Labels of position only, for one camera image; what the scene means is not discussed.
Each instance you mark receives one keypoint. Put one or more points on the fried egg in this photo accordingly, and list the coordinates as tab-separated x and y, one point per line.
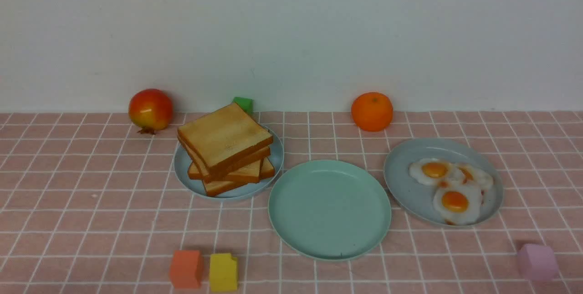
430	171
458	205
477	176

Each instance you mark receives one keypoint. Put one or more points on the blue plate with bread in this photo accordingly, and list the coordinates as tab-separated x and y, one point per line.
276	159

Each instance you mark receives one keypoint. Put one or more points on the green cube block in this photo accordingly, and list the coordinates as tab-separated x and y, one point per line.
246	104

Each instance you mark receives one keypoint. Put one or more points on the orange fruit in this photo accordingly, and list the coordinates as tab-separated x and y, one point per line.
372	111

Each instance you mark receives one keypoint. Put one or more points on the green centre plate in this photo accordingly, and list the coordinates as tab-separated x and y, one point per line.
329	210

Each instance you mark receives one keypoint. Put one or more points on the red yellow pomegranate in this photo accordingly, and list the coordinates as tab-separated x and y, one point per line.
151	110

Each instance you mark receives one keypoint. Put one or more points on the yellow block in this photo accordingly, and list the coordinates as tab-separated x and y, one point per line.
224	273

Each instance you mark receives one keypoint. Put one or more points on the blue plate with eggs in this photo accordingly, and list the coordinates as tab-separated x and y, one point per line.
417	198

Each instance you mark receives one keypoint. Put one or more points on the orange block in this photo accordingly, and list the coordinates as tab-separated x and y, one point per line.
185	271

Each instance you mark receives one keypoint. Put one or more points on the fried egg front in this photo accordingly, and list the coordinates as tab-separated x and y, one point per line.
458	205

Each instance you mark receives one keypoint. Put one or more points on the pink checkered tablecloth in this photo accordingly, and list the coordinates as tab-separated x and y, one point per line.
90	206

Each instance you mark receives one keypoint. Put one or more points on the pink block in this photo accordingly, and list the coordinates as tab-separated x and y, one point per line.
537	262

